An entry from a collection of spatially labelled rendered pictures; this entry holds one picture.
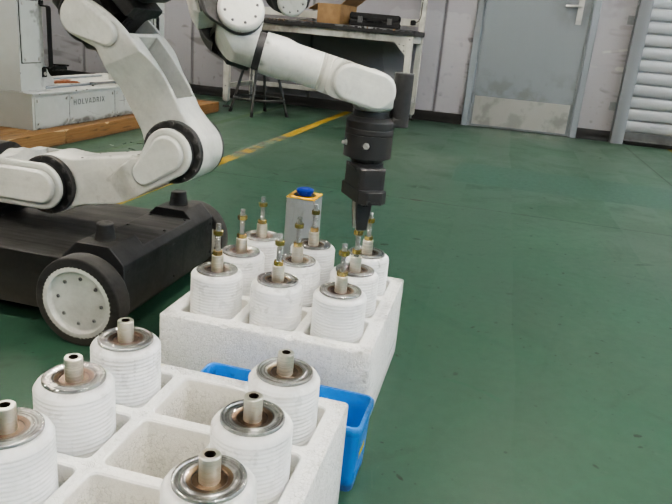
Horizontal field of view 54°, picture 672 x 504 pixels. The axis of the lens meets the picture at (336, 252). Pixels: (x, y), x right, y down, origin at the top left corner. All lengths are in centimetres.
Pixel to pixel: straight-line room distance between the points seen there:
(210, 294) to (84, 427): 42
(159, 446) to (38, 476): 20
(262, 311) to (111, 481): 46
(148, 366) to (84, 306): 56
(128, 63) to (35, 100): 222
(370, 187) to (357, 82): 19
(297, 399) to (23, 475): 32
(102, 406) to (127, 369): 9
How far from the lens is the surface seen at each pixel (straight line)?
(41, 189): 171
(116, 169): 164
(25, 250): 162
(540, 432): 136
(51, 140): 375
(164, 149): 151
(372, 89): 115
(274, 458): 78
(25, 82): 381
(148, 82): 156
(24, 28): 379
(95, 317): 150
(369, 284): 125
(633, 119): 624
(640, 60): 617
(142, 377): 96
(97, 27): 158
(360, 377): 115
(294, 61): 116
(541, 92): 619
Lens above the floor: 68
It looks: 18 degrees down
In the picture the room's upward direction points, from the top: 5 degrees clockwise
